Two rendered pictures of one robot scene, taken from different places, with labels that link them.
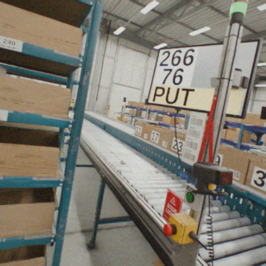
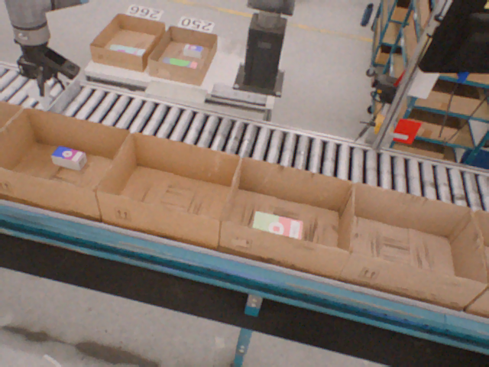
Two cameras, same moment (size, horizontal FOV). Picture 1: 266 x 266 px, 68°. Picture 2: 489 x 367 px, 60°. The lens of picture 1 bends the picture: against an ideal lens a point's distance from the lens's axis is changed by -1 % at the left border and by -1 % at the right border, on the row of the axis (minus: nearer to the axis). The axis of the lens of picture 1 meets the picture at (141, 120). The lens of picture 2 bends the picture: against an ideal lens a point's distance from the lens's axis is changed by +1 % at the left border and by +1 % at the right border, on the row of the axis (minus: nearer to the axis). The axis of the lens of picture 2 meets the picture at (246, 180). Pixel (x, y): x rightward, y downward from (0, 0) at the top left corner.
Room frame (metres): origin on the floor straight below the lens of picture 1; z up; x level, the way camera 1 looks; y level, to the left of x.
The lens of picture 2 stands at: (1.04, -1.89, 2.04)
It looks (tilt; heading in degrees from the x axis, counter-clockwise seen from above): 47 degrees down; 123
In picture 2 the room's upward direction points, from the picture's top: 9 degrees clockwise
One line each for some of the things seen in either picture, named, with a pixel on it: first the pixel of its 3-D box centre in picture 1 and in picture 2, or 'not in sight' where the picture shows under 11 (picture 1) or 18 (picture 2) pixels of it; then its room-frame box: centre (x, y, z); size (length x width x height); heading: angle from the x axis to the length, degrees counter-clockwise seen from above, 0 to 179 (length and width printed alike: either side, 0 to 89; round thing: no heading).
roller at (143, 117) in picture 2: not in sight; (131, 134); (-0.18, -1.02, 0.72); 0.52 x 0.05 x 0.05; 118
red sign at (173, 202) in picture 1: (176, 212); (399, 130); (0.73, -0.20, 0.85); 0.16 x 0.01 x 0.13; 28
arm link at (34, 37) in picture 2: not in sight; (30, 31); (-0.05, -1.39, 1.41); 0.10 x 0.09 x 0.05; 118
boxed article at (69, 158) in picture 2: not in sight; (69, 158); (-0.06, -1.38, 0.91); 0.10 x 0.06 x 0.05; 26
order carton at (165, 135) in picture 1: (170, 139); not in sight; (2.09, -0.33, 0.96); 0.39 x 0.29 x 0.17; 28
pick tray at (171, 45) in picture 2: not in sight; (184, 54); (-0.43, -0.43, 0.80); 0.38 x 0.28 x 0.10; 119
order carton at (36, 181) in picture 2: not in sight; (62, 163); (-0.01, -1.44, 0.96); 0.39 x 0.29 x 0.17; 28
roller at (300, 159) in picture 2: not in sight; (298, 173); (0.51, -0.65, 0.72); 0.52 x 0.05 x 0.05; 118
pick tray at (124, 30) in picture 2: not in sight; (130, 41); (-0.71, -0.57, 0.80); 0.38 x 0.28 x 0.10; 119
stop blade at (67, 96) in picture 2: not in sight; (55, 111); (-0.50, -1.18, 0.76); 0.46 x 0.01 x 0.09; 118
